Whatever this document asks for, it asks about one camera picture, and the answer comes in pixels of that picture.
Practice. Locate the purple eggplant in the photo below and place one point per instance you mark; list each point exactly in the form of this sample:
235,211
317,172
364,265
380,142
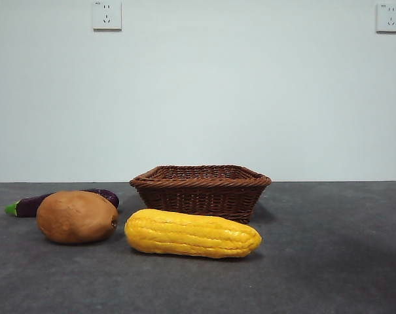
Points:
27,207

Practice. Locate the white wall socket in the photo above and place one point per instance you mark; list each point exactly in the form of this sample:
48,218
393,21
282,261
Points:
107,16
387,18

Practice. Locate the brown wicker basket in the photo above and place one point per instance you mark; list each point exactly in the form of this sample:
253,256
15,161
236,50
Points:
201,199

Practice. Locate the brown potato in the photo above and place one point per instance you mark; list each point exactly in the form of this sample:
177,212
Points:
75,217

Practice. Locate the yellow corn cob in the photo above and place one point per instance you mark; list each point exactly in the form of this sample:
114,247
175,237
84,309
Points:
191,235

